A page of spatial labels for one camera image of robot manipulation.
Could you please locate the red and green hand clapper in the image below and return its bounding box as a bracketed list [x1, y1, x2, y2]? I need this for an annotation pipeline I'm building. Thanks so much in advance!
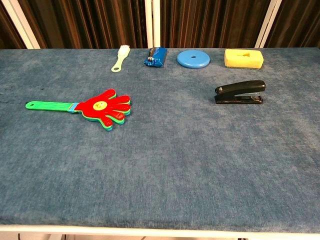
[25, 88, 132, 132]

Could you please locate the blue table cloth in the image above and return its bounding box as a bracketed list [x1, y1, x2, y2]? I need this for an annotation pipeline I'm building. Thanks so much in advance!
[0, 47, 320, 235]

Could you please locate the blue disc with hole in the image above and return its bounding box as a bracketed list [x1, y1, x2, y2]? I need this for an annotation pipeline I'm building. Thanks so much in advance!
[177, 49, 212, 69]

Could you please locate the light green brush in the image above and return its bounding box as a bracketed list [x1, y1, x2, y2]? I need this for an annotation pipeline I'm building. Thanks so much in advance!
[110, 44, 131, 73]

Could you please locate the black stapler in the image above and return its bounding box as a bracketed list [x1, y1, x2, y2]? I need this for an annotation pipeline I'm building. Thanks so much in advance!
[214, 80, 267, 105]

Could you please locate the yellow sponge block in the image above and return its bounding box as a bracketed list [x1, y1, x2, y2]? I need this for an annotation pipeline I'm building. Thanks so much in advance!
[224, 48, 265, 70]

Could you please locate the dark pleated curtain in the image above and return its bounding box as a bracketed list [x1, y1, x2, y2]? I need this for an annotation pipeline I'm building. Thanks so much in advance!
[0, 0, 320, 50]

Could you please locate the white frame post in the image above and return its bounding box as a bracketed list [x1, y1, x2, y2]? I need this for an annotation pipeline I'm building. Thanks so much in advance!
[1, 0, 41, 50]
[254, 0, 283, 49]
[144, 0, 161, 49]

